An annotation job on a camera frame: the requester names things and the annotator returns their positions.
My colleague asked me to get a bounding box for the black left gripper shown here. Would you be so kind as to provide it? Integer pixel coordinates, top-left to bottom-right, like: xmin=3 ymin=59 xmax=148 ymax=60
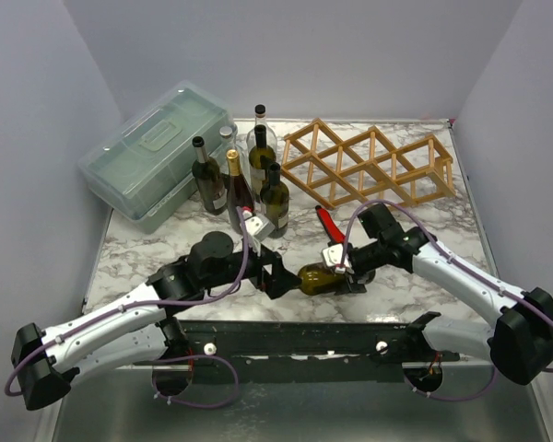
xmin=204 ymin=236 xmax=302 ymax=298

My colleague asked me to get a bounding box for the green bottle white label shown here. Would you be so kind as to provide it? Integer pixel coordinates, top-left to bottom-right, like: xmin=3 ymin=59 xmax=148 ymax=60
xmin=260 ymin=162 xmax=289 ymax=238

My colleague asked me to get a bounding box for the dark red wine bottle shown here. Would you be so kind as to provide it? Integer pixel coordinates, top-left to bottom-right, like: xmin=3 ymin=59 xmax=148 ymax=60
xmin=226 ymin=148 xmax=255 ymax=234

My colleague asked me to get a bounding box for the green wine bottle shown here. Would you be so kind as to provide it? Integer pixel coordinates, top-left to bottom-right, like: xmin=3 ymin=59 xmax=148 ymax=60
xmin=248 ymin=124 xmax=277 ymax=202

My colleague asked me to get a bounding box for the green bottle Italia label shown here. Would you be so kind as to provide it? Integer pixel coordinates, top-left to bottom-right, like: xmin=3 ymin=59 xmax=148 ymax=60
xmin=192 ymin=136 xmax=227 ymax=215

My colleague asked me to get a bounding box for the clear flask bottle black cap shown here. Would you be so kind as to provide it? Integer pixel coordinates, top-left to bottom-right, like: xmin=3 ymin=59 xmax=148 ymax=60
xmin=246 ymin=104 xmax=277 ymax=152

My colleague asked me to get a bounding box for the clear glass bottle blue cap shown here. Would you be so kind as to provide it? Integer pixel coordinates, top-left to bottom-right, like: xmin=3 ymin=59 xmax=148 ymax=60
xmin=219 ymin=125 xmax=238 ymax=160

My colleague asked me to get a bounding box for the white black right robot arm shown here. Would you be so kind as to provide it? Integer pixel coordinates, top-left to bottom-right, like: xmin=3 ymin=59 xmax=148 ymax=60
xmin=328 ymin=200 xmax=553 ymax=385

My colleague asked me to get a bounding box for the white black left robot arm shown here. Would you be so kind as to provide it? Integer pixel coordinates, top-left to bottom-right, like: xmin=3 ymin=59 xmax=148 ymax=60
xmin=9 ymin=231 xmax=300 ymax=411

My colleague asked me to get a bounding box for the wooden wine rack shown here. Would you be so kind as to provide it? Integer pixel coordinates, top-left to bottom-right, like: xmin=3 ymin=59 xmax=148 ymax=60
xmin=281 ymin=119 xmax=456 ymax=209

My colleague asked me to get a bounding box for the red black corkscrew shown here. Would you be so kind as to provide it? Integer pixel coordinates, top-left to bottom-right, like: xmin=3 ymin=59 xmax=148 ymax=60
xmin=315 ymin=205 xmax=345 ymax=245

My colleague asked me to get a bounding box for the green plastic toolbox clear lid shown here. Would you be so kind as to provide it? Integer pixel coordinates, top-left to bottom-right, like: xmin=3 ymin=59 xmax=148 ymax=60
xmin=78 ymin=81 xmax=235 ymax=234

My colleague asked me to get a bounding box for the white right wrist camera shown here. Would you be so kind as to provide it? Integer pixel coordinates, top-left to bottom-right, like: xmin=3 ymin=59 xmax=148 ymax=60
xmin=321 ymin=244 xmax=353 ymax=274

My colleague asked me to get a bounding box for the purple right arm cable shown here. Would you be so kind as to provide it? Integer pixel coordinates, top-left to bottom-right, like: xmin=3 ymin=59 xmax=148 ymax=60
xmin=340 ymin=199 xmax=553 ymax=401

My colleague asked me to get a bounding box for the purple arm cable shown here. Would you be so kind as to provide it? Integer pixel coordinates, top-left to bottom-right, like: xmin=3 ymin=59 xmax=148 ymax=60
xmin=4 ymin=211 xmax=253 ymax=410
xmin=340 ymin=199 xmax=553 ymax=401

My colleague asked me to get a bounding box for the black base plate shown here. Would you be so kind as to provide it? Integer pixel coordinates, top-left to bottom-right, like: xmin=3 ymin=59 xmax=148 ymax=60
xmin=73 ymin=301 xmax=520 ymax=386

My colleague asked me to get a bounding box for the aluminium rail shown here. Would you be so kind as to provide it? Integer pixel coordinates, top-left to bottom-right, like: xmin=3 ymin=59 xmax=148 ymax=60
xmin=54 ymin=327 xmax=543 ymax=370

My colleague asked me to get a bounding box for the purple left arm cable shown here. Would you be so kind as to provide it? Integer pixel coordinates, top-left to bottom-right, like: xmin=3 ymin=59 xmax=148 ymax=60
xmin=4 ymin=211 xmax=253 ymax=410

